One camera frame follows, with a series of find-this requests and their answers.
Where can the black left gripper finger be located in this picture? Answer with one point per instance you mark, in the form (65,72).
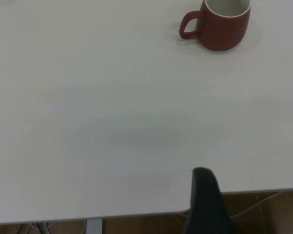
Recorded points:
(207,202)

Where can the red ceramic mug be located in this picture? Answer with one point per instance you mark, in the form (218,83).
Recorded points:
(222,31)

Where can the grey metal table leg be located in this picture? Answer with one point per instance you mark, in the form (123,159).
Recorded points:
(94,226)

